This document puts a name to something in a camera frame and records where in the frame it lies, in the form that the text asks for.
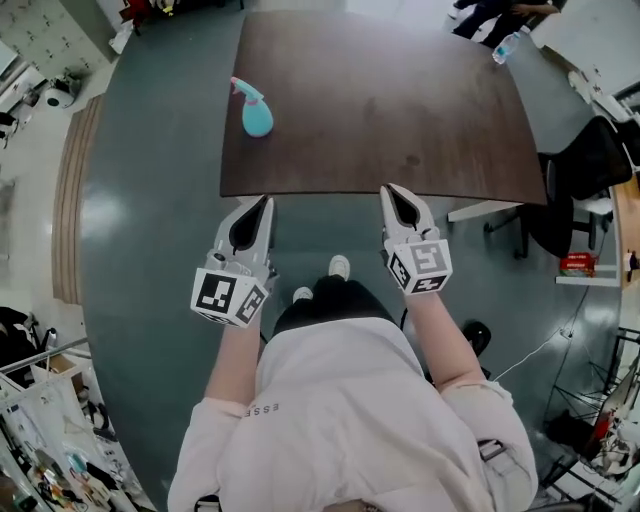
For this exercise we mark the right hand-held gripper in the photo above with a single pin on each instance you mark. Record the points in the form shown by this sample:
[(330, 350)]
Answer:
[(425, 265)]

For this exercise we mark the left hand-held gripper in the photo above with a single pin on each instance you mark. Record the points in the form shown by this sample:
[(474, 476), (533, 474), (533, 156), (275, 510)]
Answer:
[(222, 297)]

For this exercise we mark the teal spray bottle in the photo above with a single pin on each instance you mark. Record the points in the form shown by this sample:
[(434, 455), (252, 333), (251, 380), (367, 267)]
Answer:
[(257, 120)]

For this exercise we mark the clear plastic water bottle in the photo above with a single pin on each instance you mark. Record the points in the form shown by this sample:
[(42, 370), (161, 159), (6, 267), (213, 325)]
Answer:
[(505, 49)]

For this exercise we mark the person's left forearm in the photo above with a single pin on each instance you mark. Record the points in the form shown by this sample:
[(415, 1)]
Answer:
[(235, 365)]

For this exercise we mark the person's right forearm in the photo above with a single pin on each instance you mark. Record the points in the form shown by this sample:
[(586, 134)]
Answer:
[(445, 345)]

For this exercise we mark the person's right white shoe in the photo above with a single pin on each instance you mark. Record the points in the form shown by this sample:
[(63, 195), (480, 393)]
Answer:
[(340, 265)]

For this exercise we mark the person's white shoe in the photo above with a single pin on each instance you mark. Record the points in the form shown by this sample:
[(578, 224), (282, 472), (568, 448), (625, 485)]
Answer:
[(302, 294), (340, 265)]

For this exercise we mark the person's left white shoe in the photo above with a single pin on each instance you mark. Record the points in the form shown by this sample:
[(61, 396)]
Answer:
[(302, 294)]

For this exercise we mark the dark brown wooden table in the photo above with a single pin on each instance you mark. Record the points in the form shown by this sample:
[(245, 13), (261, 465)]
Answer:
[(380, 110)]

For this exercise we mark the person's black trousers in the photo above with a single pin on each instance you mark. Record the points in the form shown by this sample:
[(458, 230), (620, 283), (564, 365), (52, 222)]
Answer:
[(335, 305)]

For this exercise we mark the black round stool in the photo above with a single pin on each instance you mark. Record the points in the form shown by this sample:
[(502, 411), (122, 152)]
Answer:
[(476, 337)]

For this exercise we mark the black office chair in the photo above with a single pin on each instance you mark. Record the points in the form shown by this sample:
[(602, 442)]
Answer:
[(560, 215)]

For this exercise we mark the red box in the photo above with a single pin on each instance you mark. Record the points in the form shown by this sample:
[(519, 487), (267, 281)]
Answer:
[(579, 265)]

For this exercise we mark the person's white shirt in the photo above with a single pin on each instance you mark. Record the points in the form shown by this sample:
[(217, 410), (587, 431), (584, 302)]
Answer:
[(345, 425)]

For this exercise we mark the light wooden desk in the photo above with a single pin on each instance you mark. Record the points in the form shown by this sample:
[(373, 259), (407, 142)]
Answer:
[(625, 225)]

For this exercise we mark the white round appliance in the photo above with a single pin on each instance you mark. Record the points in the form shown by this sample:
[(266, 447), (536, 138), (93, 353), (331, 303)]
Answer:
[(60, 97)]

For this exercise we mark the black metal stand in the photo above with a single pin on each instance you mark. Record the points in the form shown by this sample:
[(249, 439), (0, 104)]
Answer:
[(590, 400)]

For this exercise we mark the cluttered white workbench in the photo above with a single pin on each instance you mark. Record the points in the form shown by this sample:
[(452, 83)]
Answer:
[(55, 440)]

